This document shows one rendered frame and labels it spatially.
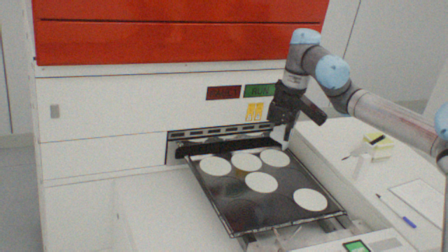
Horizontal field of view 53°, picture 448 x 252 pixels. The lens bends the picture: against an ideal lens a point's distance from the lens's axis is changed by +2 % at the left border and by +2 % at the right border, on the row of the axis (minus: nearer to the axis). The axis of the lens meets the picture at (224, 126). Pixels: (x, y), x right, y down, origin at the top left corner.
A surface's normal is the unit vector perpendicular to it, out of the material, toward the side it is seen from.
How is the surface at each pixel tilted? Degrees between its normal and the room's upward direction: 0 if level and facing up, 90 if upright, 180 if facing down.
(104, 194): 90
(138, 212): 0
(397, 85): 90
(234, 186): 0
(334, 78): 90
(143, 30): 90
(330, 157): 0
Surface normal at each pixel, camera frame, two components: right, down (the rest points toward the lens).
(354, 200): -0.91, 0.09
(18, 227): 0.14, -0.86
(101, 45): 0.39, 0.51
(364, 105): -0.73, -0.23
